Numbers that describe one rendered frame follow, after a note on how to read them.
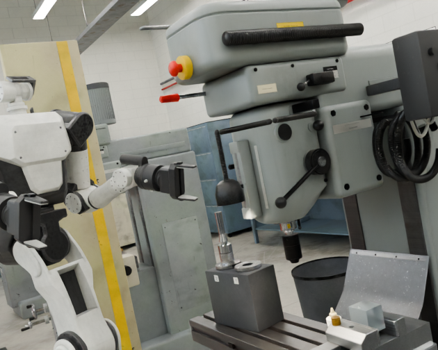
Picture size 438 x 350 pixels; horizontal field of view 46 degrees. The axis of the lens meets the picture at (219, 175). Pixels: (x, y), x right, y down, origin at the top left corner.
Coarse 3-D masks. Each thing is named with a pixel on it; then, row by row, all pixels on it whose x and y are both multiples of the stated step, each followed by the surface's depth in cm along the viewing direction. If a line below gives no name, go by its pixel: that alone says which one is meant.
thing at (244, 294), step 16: (208, 272) 175; (224, 272) 169; (240, 272) 165; (256, 272) 162; (272, 272) 166; (224, 288) 170; (240, 288) 164; (256, 288) 161; (272, 288) 166; (224, 304) 172; (240, 304) 165; (256, 304) 161; (272, 304) 165; (224, 320) 173; (240, 320) 167; (256, 320) 161; (272, 320) 165
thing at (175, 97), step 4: (200, 92) 144; (204, 92) 145; (164, 96) 138; (168, 96) 138; (172, 96) 139; (176, 96) 139; (180, 96) 141; (184, 96) 141; (188, 96) 142; (192, 96) 143; (196, 96) 143; (200, 96) 144; (160, 100) 138; (164, 100) 138; (168, 100) 138; (172, 100) 139; (176, 100) 140
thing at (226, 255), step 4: (224, 248) 173; (228, 248) 173; (220, 252) 174; (224, 252) 173; (228, 252) 173; (232, 252) 175; (220, 256) 174; (224, 256) 173; (228, 256) 173; (232, 256) 174; (220, 260) 175; (224, 260) 174; (228, 260) 173; (232, 260) 174; (224, 264) 174; (228, 264) 173
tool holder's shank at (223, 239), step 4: (216, 212) 174; (220, 212) 174; (216, 216) 174; (220, 216) 174; (216, 220) 174; (220, 220) 174; (220, 224) 174; (220, 228) 174; (224, 228) 174; (220, 232) 174; (224, 232) 174; (220, 236) 174; (224, 236) 174; (220, 240) 174; (224, 240) 174
